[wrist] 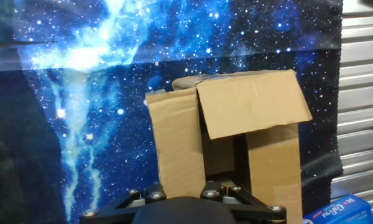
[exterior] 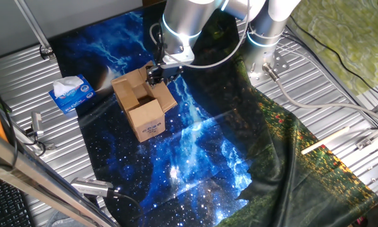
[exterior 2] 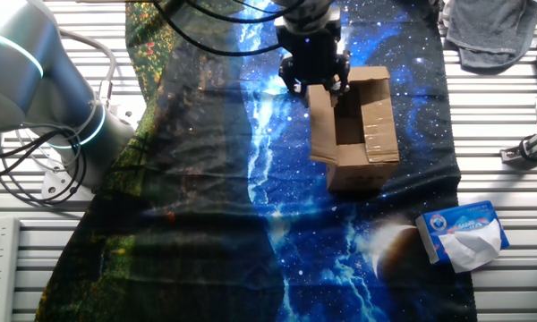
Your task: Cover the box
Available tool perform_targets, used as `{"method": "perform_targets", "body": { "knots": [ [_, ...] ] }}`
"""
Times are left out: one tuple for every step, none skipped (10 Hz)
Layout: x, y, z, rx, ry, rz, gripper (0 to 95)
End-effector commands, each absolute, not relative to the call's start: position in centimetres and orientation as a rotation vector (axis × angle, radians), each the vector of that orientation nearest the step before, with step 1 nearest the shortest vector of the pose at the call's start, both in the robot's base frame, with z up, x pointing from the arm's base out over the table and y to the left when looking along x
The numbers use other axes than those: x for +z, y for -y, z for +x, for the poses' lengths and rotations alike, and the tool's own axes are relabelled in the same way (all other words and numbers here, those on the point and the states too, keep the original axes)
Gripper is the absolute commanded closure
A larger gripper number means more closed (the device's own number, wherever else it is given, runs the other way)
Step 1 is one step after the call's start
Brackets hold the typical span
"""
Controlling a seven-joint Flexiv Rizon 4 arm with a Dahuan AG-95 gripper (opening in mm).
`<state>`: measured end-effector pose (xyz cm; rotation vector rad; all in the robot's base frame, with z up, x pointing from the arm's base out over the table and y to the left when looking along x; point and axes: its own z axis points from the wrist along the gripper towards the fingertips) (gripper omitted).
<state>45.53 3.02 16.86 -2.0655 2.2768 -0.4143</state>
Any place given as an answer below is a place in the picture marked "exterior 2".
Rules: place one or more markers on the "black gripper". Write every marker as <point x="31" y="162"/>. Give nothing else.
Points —
<point x="313" y="56"/>

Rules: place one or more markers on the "brown cardboard box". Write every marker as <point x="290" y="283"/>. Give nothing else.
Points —
<point x="376" y="129"/>

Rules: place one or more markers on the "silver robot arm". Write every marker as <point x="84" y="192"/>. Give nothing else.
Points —
<point x="36" y="98"/>

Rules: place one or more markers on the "blue galaxy print cloth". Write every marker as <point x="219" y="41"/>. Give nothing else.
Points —
<point x="295" y="250"/>

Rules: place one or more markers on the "grey towel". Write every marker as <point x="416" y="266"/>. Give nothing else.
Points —
<point x="488" y="27"/>

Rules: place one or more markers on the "blue tissue pack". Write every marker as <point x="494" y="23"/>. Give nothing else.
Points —
<point x="470" y="219"/>

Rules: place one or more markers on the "dark forest print cloth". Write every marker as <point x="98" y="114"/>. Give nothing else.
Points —
<point x="161" y="250"/>

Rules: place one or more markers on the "white power strip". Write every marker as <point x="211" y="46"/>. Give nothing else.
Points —
<point x="0" y="268"/>

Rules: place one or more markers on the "metal camera mount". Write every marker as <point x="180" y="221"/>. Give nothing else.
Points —
<point x="532" y="147"/>

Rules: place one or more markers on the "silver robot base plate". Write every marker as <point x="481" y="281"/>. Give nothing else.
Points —
<point x="53" y="188"/>

